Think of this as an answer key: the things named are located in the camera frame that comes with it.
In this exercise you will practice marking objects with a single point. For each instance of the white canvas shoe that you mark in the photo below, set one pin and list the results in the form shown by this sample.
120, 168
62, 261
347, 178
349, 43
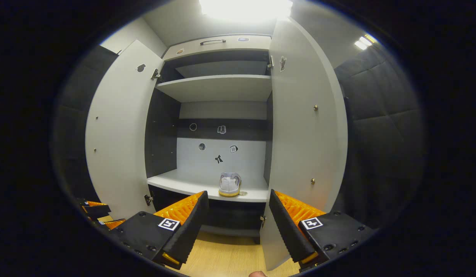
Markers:
229, 184

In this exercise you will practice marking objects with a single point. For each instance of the small ceiling light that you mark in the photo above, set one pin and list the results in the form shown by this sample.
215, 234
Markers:
364, 42

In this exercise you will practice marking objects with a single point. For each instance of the grey cabinet door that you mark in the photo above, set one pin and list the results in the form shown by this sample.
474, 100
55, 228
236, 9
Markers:
118, 134
299, 134

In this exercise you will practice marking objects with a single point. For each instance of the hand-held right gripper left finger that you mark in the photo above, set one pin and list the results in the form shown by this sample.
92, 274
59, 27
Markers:
192, 225

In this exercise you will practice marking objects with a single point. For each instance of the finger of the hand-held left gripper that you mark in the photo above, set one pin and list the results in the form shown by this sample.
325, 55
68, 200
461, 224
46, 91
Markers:
114, 224
97, 211

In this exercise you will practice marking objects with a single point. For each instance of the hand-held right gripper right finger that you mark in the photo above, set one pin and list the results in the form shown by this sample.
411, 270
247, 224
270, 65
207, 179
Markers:
286, 227

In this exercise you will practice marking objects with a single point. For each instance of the large ceiling light panel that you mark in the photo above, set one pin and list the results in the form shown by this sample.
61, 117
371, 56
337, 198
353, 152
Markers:
245, 8

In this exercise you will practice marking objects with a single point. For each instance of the black backdrop cloth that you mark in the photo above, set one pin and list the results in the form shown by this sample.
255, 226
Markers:
380, 134

